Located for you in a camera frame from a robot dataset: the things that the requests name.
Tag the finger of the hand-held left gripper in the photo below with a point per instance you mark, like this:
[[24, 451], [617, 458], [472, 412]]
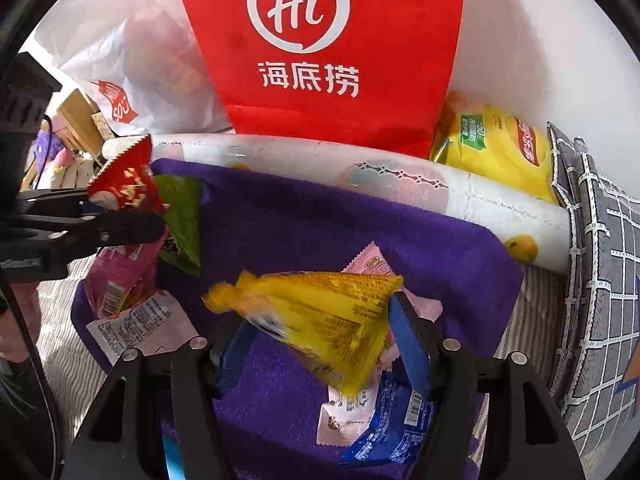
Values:
[[55, 201], [125, 227]]

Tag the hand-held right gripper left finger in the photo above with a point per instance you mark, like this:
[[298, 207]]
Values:
[[235, 355]]

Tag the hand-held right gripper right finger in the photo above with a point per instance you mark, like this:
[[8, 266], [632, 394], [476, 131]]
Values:
[[407, 340]]

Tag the red snack packet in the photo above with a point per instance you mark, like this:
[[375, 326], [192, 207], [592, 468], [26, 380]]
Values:
[[130, 180]]

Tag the green snack packet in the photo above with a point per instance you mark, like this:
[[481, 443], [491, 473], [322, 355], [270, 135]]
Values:
[[182, 220]]

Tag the yellow snack packet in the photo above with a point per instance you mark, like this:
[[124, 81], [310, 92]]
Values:
[[325, 320]]

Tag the pale pink snack packet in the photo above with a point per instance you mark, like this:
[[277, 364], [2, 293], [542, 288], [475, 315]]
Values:
[[370, 260], [425, 307], [345, 415]]

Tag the person's left hand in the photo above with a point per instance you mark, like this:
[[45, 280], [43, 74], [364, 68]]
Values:
[[15, 330]]

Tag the purple plush toy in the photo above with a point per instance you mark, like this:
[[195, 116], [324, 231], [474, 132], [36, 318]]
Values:
[[52, 147]]

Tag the bright pink snack packet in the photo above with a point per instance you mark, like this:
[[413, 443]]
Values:
[[115, 280]]

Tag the cardboard box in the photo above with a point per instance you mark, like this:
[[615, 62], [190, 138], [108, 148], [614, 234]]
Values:
[[80, 120]]

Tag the blue snack packet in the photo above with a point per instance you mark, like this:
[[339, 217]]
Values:
[[390, 425]]

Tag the white labelled snack packet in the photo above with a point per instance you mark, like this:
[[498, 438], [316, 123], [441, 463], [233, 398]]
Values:
[[145, 325]]

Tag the light blue box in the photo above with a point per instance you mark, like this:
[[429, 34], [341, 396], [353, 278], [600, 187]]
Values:
[[172, 460]]

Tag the striped cloth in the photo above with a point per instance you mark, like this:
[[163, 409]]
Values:
[[540, 310]]

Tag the purple towel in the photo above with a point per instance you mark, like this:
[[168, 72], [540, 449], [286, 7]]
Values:
[[300, 220]]

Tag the rolled printed plastic tablecloth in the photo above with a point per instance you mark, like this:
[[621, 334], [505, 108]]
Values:
[[400, 175]]

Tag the white plastic bag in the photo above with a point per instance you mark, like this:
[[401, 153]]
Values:
[[150, 60]]

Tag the yellow chips bag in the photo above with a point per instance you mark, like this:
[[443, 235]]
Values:
[[500, 160]]

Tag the grey checked cloth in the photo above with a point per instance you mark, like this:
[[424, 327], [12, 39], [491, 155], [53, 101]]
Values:
[[600, 260]]

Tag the red paper bag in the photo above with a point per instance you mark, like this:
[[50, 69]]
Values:
[[400, 60]]

